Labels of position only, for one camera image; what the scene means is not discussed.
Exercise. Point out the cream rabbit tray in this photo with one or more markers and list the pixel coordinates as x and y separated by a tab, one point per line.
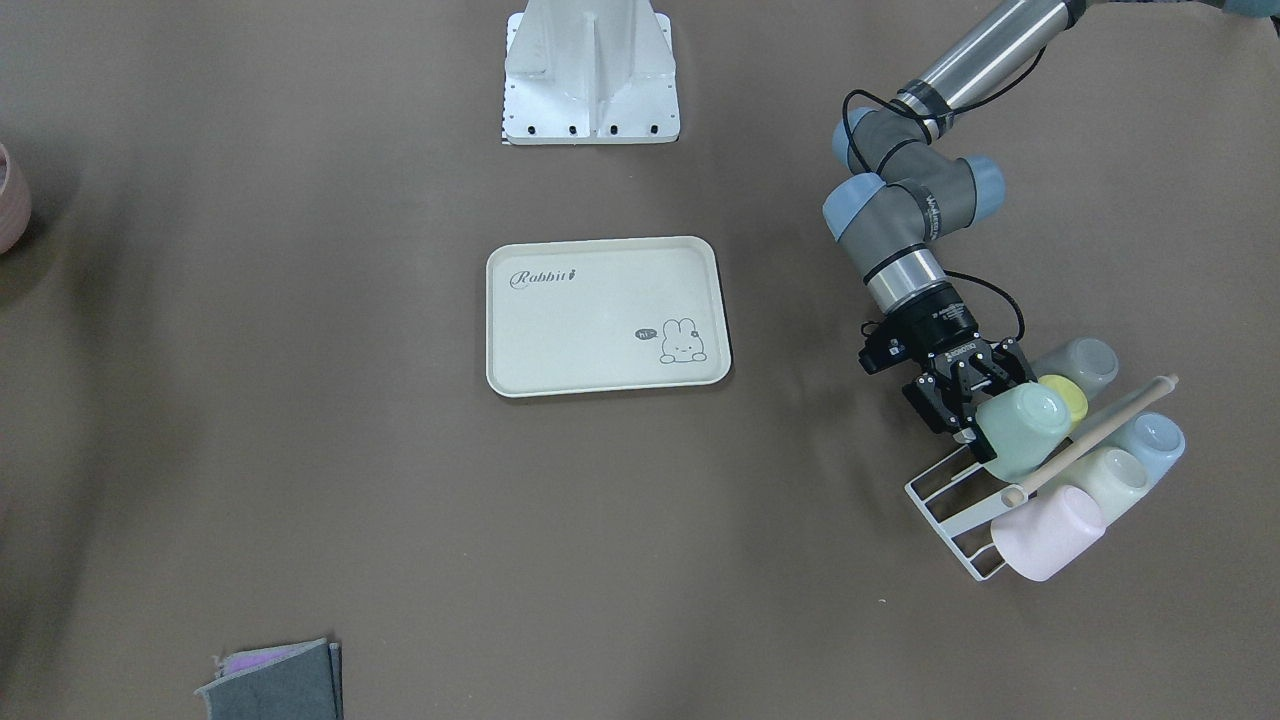
571	317

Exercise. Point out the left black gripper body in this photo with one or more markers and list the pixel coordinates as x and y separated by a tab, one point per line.
941	326

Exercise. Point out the white wire cup rack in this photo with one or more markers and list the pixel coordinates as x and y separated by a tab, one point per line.
959	499

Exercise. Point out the blue cup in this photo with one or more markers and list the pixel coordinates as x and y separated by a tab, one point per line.
1154	439

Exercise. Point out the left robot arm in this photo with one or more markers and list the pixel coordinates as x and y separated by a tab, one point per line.
903	195

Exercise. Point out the yellow cup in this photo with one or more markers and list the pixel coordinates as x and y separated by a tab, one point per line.
1073	396

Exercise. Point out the pink cup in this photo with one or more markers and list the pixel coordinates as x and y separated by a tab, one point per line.
1048	532

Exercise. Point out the grey folded cloth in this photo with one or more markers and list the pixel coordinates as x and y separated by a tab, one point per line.
290	681

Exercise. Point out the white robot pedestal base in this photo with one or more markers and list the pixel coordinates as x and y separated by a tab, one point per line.
589	73

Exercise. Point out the green cup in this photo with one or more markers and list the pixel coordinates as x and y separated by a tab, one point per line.
1023	425

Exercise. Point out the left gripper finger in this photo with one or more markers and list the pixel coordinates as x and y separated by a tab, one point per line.
1014	363
977	443

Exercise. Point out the grey cup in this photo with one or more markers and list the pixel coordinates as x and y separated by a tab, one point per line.
1090	363

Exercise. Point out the white cup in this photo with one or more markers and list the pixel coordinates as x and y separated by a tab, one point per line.
1114	478

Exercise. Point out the pink ribbed bowl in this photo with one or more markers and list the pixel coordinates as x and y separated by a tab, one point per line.
16	201

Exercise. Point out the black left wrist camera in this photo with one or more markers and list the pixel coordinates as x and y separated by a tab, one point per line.
884	346

